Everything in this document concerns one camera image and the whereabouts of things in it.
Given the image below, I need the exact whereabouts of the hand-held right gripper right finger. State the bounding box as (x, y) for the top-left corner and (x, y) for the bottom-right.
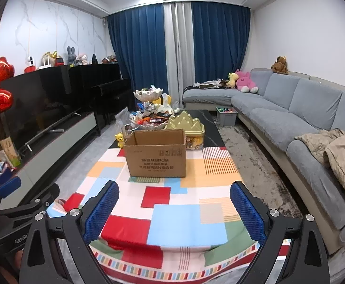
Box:
(230, 180), (330, 284)

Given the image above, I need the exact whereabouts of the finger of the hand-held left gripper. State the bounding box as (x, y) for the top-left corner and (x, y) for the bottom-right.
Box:
(0, 176), (22, 208)
(0, 183), (60, 218)

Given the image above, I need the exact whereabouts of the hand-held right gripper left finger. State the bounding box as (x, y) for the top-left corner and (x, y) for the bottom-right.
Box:
(19, 180), (120, 284)

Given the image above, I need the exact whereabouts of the brown cardboard box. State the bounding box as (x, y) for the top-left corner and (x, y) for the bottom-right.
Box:
(124, 129), (187, 178)

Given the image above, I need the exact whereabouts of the clear jar of brown snacks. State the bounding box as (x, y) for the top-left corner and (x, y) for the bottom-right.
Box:
(122, 123), (139, 141)

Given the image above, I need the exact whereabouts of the large pile of wrapped snacks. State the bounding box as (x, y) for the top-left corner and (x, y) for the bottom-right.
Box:
(133, 112), (170, 126)

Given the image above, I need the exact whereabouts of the yellow green paper bag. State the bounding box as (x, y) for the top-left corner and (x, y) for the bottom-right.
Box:
(0, 138), (22, 168)

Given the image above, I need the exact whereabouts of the grey patterned rug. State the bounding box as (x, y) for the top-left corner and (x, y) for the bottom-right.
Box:
(212, 115), (309, 231)

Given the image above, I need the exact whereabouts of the colourful checked tablecloth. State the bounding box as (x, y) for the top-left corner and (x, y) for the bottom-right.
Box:
(45, 146), (291, 279)

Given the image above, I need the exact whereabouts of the grey television cabinet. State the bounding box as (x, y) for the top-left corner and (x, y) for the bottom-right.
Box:
(0, 111), (97, 210)

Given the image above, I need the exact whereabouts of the black television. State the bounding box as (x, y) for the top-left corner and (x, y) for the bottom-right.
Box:
(0, 65), (83, 151)

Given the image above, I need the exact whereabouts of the grey storage bin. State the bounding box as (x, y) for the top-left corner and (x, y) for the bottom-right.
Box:
(215, 106), (238, 127)

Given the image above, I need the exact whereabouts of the grey sofa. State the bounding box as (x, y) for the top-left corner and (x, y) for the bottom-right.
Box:
(182, 67), (345, 255)

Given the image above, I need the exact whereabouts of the gold mountain lid container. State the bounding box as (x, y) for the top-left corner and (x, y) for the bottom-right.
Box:
(164, 110), (205, 151)

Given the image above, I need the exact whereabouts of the beige jacket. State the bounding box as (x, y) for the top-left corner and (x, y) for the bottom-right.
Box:
(295, 129), (345, 206)

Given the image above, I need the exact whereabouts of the two-tier white bowl stand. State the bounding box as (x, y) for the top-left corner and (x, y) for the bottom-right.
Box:
(129, 87), (171, 131)

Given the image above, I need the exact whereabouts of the pink plush toy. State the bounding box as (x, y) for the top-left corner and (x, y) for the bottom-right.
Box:
(235, 69), (259, 93)

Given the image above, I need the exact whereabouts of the pile of clothes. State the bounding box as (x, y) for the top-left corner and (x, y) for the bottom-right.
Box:
(194, 78), (229, 90)

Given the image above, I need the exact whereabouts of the yellow plush toy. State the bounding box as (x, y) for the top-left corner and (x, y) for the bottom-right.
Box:
(226, 72), (239, 89)

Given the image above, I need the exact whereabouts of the black piano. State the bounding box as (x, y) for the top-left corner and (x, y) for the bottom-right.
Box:
(68, 62), (132, 135)

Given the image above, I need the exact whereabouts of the grey rabbit plush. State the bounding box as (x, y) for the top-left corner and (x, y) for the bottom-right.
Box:
(66, 46), (77, 65)

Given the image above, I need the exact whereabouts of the brown plush toy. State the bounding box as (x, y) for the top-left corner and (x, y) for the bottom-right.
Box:
(271, 56), (289, 75)

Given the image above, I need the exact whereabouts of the blue curtain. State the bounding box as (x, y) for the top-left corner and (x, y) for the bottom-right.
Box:
(106, 4), (165, 119)
(191, 1), (251, 86)

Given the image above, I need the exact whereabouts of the white sheer curtain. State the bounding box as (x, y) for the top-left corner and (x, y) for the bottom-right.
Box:
(163, 2), (195, 110)

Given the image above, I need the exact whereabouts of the white red camera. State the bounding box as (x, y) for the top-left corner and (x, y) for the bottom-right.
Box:
(25, 56), (37, 73)

